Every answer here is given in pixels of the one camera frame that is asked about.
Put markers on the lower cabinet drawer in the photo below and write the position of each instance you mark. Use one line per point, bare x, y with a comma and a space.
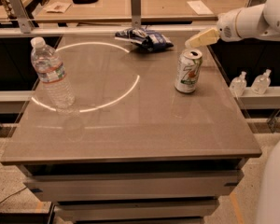
130, 211

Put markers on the middle metal bracket post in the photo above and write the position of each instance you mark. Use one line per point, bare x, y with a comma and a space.
136, 13

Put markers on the blue chip bag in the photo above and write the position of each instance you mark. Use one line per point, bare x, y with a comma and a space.
145, 39

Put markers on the clear plastic water bottle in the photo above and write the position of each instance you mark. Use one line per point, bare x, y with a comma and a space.
49, 67

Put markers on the black object on far table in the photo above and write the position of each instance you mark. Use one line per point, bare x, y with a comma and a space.
84, 2

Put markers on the green white 7up can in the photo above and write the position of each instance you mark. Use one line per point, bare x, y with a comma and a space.
188, 70

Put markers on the tan paper packet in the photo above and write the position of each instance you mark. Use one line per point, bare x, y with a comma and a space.
57, 7

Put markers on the left metal bracket post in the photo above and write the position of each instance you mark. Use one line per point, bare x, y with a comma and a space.
23, 19

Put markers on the small clear bottle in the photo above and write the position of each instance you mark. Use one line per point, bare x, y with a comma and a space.
238, 85
261, 83

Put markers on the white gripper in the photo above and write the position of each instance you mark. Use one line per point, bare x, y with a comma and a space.
226, 28

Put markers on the small white paper card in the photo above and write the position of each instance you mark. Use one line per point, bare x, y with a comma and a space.
200, 8

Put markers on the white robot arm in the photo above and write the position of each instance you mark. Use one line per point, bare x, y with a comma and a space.
260, 22

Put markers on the upper cabinet drawer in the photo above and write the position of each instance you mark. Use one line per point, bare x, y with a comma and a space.
133, 186

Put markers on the cabinet drawer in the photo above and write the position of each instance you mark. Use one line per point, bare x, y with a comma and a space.
130, 211
133, 186

